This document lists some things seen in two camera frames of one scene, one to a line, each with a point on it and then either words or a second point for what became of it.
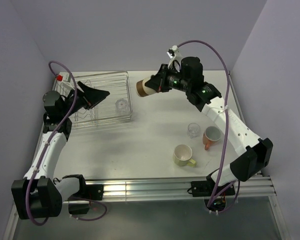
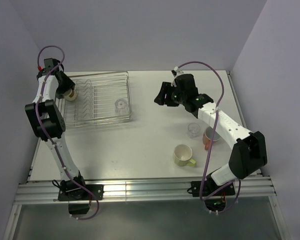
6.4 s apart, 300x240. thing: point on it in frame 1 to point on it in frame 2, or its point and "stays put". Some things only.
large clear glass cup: (122, 107) stays put
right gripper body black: (169, 79) to (175, 97)
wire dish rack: (114, 111) stays put
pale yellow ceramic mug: (181, 156) stays put
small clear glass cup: (193, 130) stays put
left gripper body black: (81, 101) to (65, 85)
